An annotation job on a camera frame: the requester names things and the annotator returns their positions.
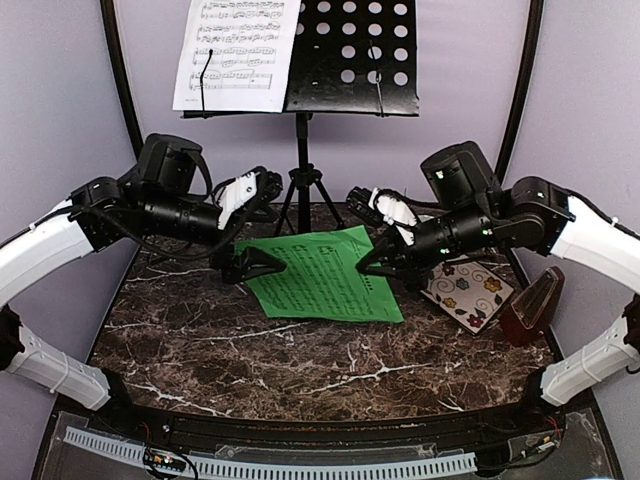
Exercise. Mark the black music stand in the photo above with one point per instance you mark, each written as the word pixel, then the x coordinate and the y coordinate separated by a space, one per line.
pixel 348 57

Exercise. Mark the small circuit board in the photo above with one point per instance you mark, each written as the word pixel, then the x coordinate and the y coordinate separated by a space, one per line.
pixel 164 461

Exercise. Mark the dark red wooden metronome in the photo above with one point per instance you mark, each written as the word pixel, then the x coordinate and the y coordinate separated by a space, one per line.
pixel 530 314

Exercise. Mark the black front rail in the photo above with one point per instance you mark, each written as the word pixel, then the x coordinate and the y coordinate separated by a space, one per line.
pixel 484 429

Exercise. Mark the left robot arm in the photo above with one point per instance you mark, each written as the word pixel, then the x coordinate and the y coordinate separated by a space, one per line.
pixel 167 193

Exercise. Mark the square floral plate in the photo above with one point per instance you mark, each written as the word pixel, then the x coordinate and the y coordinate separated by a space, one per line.
pixel 468 292

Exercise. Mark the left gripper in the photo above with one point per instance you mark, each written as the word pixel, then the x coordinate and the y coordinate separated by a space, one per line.
pixel 235 268

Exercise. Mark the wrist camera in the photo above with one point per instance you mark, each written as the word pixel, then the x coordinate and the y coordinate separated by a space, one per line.
pixel 251 193
pixel 377 207

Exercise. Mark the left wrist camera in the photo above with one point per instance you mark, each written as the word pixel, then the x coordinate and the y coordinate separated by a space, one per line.
pixel 251 193

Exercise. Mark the white sheet music paper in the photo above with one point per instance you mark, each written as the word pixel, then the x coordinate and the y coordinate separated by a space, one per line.
pixel 236 56

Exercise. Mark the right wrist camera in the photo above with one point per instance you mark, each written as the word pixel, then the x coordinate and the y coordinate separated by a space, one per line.
pixel 377 207

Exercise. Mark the green paper sheet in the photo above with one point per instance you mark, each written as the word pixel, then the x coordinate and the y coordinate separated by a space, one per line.
pixel 321 281

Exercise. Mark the white slotted cable duct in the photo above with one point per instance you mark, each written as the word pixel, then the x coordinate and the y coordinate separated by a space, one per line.
pixel 239 463

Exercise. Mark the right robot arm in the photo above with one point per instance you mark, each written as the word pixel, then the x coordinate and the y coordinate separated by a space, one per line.
pixel 477 213

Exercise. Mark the left black frame post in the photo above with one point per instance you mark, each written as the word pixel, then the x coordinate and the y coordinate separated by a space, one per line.
pixel 119 71

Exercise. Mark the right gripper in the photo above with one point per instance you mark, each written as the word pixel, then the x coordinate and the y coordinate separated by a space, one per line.
pixel 400 263

